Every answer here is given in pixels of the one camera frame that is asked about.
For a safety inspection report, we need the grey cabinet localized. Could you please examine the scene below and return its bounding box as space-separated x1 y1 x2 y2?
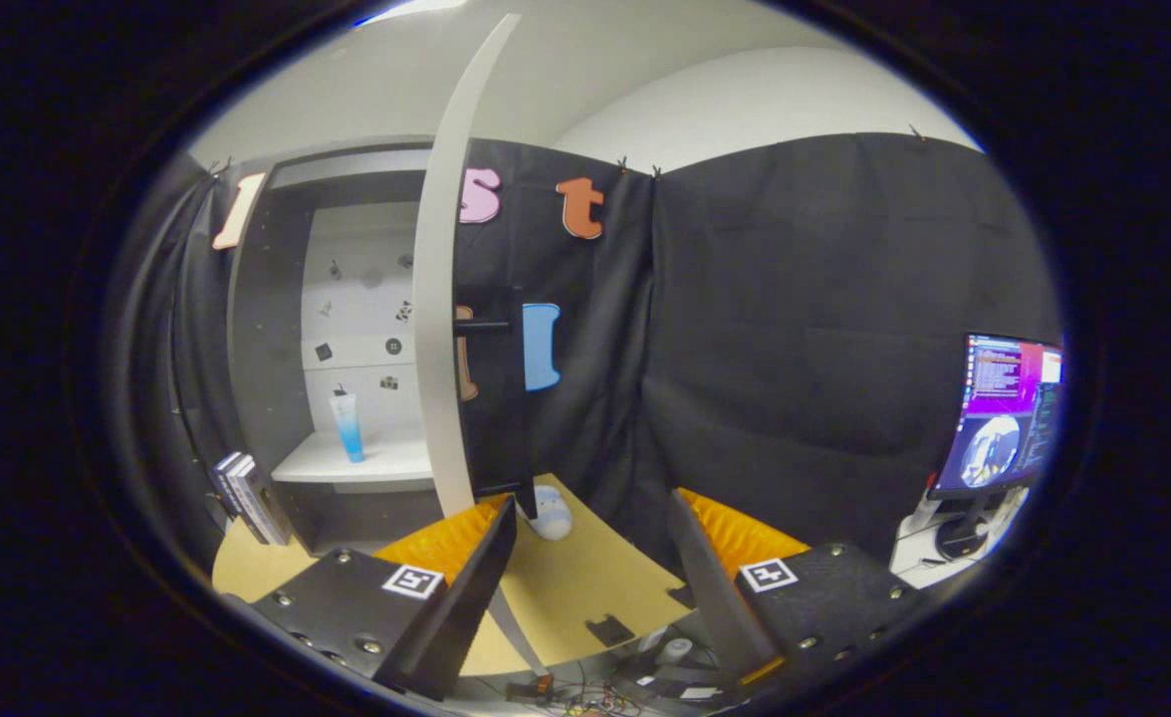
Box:
227 139 467 559

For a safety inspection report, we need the white and blue tube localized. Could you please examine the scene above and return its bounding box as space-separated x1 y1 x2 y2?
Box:
329 383 367 464

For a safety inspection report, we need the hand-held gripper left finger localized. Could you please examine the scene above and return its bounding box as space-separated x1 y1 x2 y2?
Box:
237 493 519 701

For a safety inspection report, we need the black backdrop cloth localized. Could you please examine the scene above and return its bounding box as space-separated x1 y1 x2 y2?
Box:
113 132 1059 579

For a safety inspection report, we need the computer monitor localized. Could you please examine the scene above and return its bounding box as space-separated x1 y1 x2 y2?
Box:
929 332 1064 559

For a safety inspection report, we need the dark blue book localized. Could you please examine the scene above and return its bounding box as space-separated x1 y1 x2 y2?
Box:
212 451 268 544

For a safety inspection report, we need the white spine book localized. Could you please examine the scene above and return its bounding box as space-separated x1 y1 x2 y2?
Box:
225 454 283 547

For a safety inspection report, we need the white cabinet door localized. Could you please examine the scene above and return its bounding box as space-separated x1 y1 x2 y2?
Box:
411 12 525 519

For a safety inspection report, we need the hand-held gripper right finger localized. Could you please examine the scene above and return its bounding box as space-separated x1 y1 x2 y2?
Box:
667 486 930 688

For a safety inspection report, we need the pale blue round object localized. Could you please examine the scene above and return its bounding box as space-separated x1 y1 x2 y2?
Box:
529 485 575 542

